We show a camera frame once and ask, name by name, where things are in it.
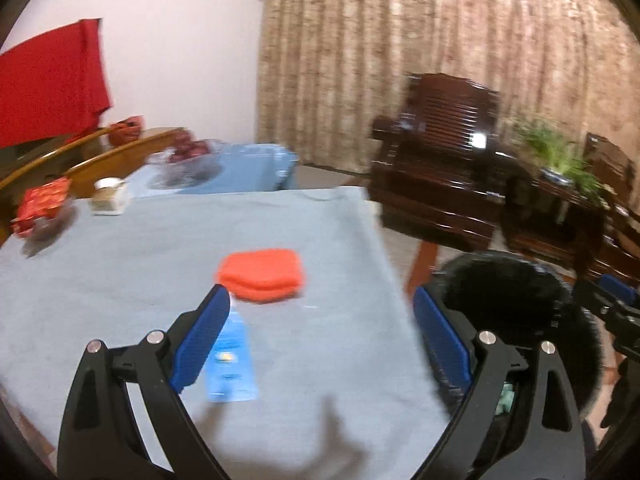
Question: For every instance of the blue plastic packet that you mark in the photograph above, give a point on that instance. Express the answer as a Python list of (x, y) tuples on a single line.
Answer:
[(232, 360)]

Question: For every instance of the red cloth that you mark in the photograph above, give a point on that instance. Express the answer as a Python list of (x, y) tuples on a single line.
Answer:
[(50, 85)]

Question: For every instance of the green potted plant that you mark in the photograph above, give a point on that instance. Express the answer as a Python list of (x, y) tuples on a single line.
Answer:
[(555, 150)]

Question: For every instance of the grey-blue table cloth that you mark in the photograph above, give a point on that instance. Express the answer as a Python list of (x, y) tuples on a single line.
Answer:
[(125, 270)]

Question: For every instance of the blue plastic sheet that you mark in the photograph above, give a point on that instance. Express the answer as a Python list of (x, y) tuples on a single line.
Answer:
[(250, 170)]

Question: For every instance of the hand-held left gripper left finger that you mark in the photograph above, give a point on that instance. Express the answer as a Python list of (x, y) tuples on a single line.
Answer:
[(200, 340)]

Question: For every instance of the dark wooden chair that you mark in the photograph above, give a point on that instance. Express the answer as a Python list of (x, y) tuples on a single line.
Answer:
[(610, 160)]

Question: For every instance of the dark wooden armchair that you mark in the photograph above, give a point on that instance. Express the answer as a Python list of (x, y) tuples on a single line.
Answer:
[(440, 110)]

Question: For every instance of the beige patterned curtain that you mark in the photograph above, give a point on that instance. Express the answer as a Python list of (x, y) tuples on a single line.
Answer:
[(375, 60)]

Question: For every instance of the dark wooden side table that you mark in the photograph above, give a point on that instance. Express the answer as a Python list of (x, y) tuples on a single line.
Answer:
[(550, 220)]

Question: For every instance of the glass fruit bowl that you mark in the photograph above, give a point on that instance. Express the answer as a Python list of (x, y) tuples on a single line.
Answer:
[(185, 172)]

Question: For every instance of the red patterned packet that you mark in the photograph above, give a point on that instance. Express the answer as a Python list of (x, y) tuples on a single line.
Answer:
[(42, 202)]

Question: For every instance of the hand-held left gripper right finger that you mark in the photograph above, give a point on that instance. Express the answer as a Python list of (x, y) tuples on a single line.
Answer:
[(442, 345)]

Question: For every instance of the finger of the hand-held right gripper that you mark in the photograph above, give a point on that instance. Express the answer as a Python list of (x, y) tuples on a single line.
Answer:
[(605, 310), (620, 287)]

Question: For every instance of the light wooden bench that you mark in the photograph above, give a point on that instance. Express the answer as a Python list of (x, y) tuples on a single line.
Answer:
[(110, 160)]

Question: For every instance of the small white jar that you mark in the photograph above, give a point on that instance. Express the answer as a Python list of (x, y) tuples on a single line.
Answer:
[(110, 197)]

